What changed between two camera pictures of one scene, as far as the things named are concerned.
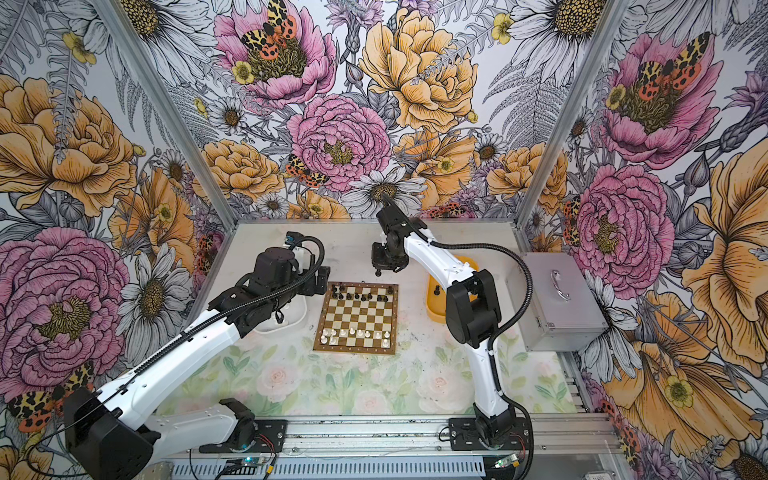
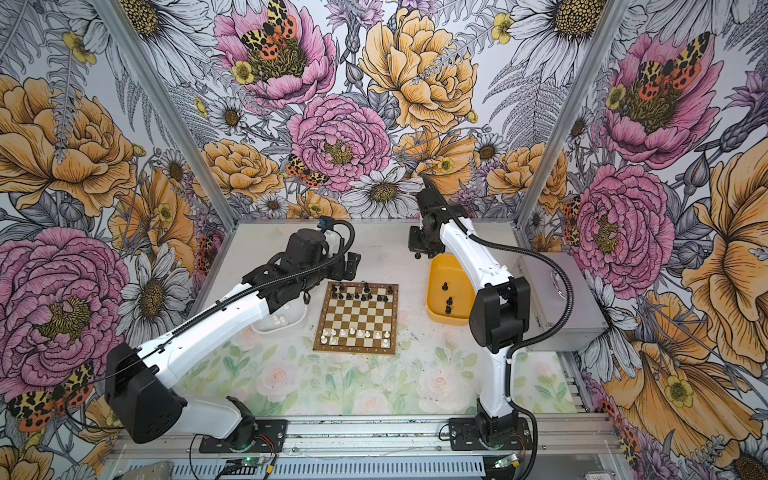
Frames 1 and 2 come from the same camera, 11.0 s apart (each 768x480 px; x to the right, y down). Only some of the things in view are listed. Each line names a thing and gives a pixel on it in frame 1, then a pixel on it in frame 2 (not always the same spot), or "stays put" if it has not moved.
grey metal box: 562,313 stays put
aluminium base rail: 424,435 stays put
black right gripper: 381,263 to 414,245
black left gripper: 309,288 to 339,273
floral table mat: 433,374 stays put
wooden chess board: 359,318 stays put
